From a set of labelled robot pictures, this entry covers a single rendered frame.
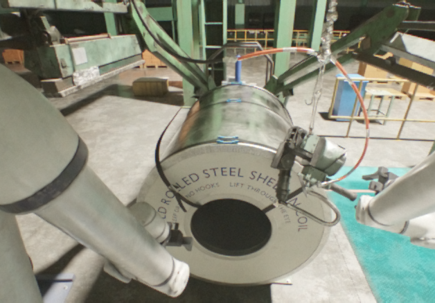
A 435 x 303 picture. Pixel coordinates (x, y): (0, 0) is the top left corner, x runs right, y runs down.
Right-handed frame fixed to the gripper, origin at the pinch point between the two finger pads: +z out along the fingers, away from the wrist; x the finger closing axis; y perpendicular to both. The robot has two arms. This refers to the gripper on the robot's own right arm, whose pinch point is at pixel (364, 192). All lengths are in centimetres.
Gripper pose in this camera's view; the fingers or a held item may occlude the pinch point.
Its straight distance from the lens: 111.9
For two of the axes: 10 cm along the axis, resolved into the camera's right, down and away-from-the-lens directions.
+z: -1.8, 2.2, 9.6
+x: -4.0, 8.8, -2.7
